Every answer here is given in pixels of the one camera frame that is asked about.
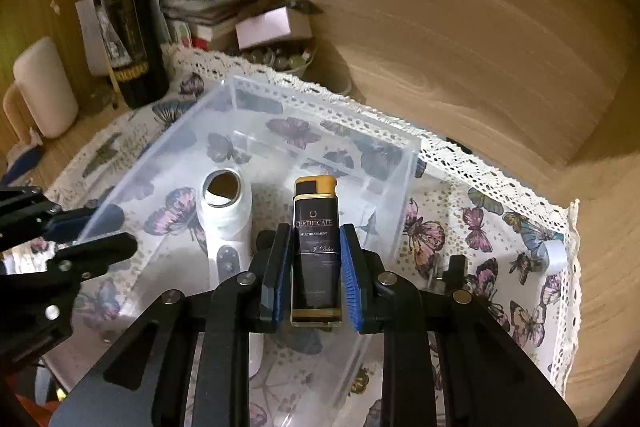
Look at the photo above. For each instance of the small white pink box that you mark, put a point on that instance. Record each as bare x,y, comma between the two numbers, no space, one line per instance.
283,24

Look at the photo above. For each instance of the white handheld massager device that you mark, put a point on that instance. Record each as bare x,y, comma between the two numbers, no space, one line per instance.
225,215

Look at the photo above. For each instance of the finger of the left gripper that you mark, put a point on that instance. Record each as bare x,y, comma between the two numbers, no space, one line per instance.
85,261
46,222

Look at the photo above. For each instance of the small white cap bottle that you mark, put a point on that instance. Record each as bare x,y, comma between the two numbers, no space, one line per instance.
553,256

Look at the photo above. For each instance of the cream ceramic mug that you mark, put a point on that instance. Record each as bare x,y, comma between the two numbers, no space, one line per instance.
40,97

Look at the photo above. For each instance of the clear plastic organizer bin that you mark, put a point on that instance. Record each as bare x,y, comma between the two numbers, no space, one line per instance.
274,135

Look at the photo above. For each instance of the butterfly print lace cloth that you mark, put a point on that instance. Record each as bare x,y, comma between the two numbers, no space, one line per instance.
456,205

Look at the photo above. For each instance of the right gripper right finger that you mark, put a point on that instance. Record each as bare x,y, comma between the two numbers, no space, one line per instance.
487,379

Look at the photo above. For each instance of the dark wine bottle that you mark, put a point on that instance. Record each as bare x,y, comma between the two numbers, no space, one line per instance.
134,52

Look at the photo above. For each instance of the white note paper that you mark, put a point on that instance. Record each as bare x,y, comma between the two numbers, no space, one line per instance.
91,35

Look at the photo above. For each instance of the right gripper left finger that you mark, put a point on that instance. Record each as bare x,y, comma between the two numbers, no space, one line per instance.
186,357

